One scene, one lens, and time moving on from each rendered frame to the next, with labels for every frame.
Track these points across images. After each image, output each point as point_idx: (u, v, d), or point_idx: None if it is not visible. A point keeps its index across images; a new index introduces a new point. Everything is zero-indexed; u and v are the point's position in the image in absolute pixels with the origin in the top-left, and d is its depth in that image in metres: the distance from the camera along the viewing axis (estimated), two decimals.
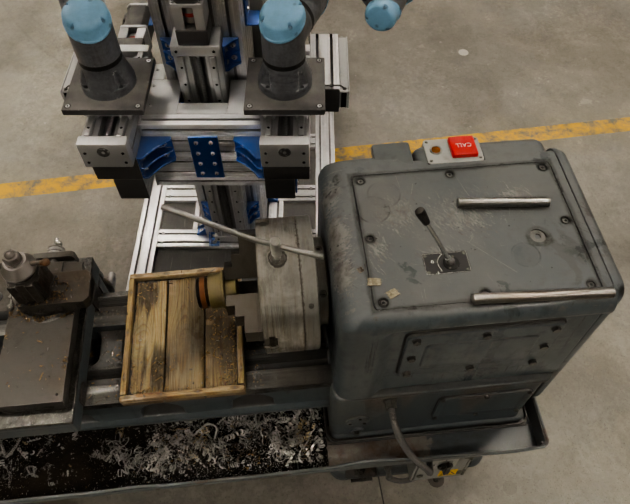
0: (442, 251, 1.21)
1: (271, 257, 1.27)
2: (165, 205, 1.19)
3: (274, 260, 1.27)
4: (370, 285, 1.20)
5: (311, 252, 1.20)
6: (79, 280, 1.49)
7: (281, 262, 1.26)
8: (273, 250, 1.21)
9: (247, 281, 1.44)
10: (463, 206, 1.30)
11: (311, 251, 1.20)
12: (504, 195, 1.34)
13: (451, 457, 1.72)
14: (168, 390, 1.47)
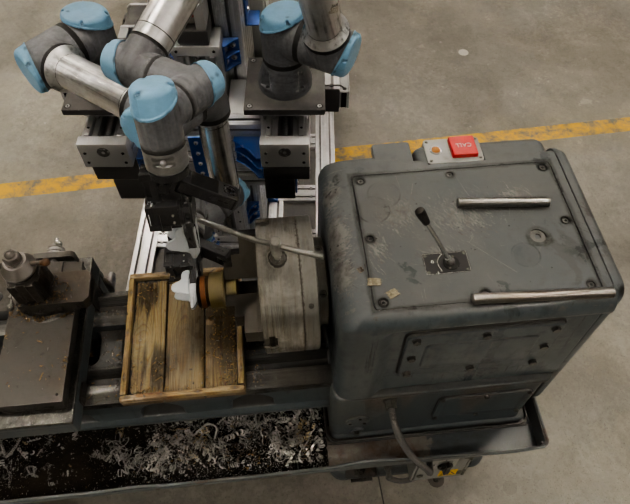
0: (442, 251, 1.21)
1: (271, 257, 1.27)
2: None
3: (274, 260, 1.27)
4: (370, 285, 1.20)
5: (311, 252, 1.20)
6: (79, 280, 1.49)
7: (281, 262, 1.26)
8: (273, 250, 1.21)
9: (247, 281, 1.44)
10: (463, 206, 1.30)
11: (311, 251, 1.20)
12: (504, 195, 1.34)
13: (451, 457, 1.72)
14: (168, 390, 1.47)
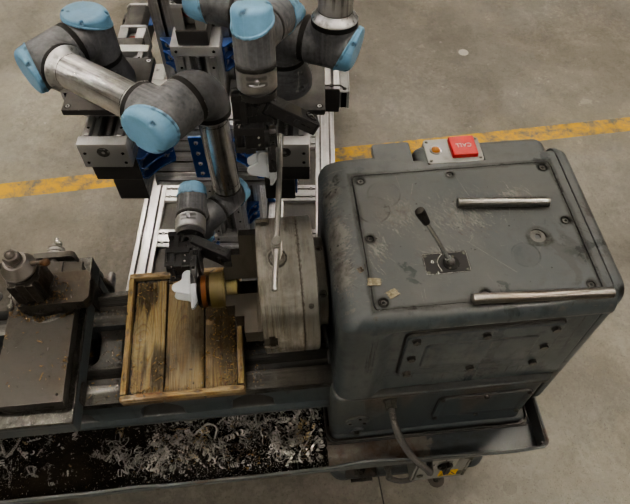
0: (442, 251, 1.21)
1: None
2: (283, 137, 1.26)
3: None
4: (370, 285, 1.20)
5: (275, 277, 1.17)
6: (79, 280, 1.49)
7: (273, 262, 1.26)
8: (271, 244, 1.21)
9: (247, 281, 1.44)
10: (463, 206, 1.30)
11: (277, 277, 1.17)
12: (504, 195, 1.34)
13: (451, 457, 1.72)
14: (168, 390, 1.47)
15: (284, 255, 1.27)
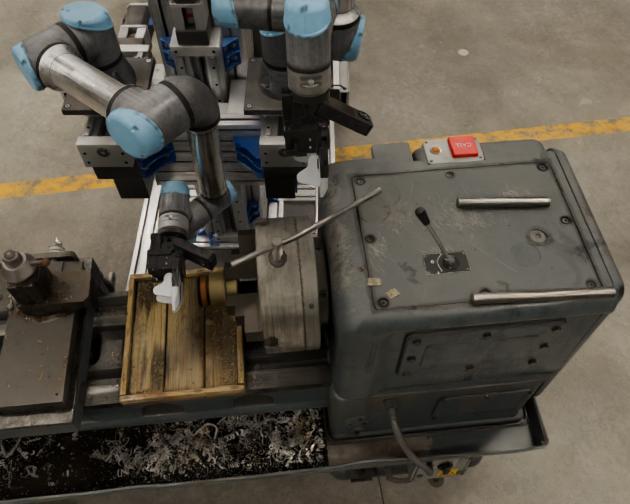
0: (442, 251, 1.21)
1: (282, 254, 1.27)
2: (379, 193, 1.21)
3: None
4: (370, 285, 1.20)
5: (243, 258, 1.19)
6: (79, 280, 1.49)
7: (271, 257, 1.27)
8: None
9: (247, 281, 1.44)
10: (463, 206, 1.30)
11: (244, 260, 1.19)
12: (504, 195, 1.34)
13: (451, 457, 1.72)
14: (168, 390, 1.47)
15: (283, 262, 1.26)
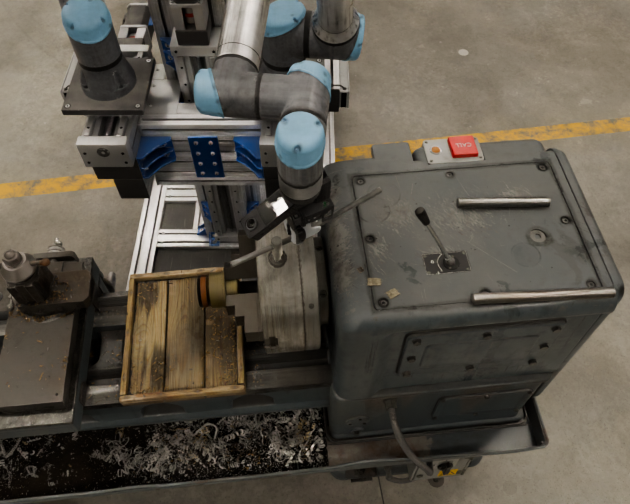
0: (442, 251, 1.21)
1: (282, 254, 1.27)
2: (379, 193, 1.21)
3: None
4: (370, 285, 1.20)
5: (243, 258, 1.19)
6: (79, 280, 1.49)
7: (271, 257, 1.27)
8: None
9: (247, 281, 1.44)
10: (463, 206, 1.30)
11: (244, 260, 1.19)
12: (504, 195, 1.34)
13: (451, 457, 1.72)
14: (168, 390, 1.47)
15: (283, 262, 1.26)
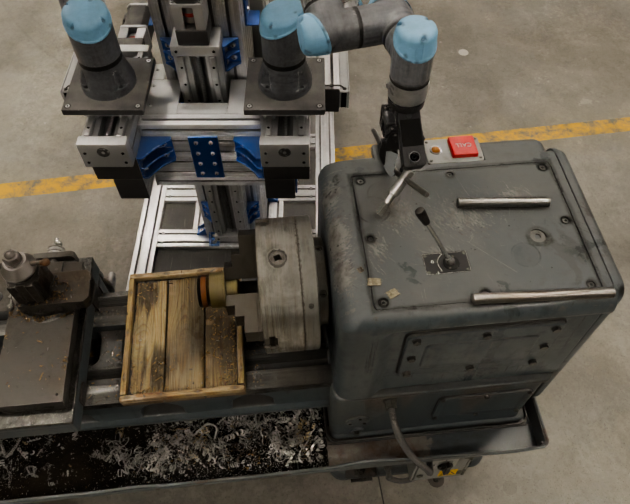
0: (442, 251, 1.21)
1: (282, 254, 1.27)
2: (375, 133, 1.46)
3: (383, 201, 1.29)
4: (370, 285, 1.20)
5: (423, 188, 1.22)
6: (79, 280, 1.49)
7: (271, 257, 1.27)
8: (399, 177, 1.27)
9: (247, 281, 1.44)
10: (463, 206, 1.30)
11: (423, 189, 1.22)
12: (504, 195, 1.34)
13: (451, 457, 1.72)
14: (168, 390, 1.47)
15: (283, 262, 1.26)
